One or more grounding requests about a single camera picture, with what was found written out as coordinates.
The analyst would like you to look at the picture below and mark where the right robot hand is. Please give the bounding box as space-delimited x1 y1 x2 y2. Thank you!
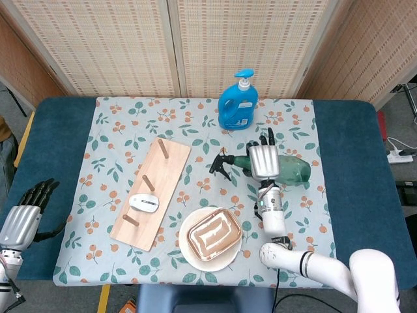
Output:
246 127 281 181

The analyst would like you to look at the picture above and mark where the blue pump detergent bottle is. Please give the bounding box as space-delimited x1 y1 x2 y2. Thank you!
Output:
217 68 259 131

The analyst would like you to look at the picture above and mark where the brown rectangular dish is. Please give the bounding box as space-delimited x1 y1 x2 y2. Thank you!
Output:
186 207 243 261

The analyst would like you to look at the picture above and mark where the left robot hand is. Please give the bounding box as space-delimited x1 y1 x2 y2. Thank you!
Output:
0 178 67 251

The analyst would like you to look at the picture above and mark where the floral leaf tablecloth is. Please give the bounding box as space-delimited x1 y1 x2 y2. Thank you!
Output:
53 97 338 289

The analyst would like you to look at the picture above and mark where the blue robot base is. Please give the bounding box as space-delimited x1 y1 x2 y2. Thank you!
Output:
136 284 276 313

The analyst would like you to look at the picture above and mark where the white power strip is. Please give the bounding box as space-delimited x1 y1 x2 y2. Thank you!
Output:
386 150 414 164

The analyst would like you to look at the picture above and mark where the green spray bottle black trigger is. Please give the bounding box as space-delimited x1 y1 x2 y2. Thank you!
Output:
208 153 311 186

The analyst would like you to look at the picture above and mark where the cream round plate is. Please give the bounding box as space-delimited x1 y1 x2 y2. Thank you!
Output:
178 206 244 272

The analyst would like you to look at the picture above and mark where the black floor cable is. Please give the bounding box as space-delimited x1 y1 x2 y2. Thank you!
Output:
272 267 358 313

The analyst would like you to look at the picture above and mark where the white power cable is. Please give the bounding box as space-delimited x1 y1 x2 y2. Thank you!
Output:
386 136 412 154

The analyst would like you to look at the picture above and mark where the wooden peg board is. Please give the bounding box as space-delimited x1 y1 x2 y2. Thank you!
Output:
109 137 192 252

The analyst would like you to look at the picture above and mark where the woven folding screen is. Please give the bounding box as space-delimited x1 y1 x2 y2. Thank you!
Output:
0 0 417 110

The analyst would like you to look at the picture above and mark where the white computer mouse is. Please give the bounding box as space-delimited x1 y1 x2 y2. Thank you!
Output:
128 193 160 213

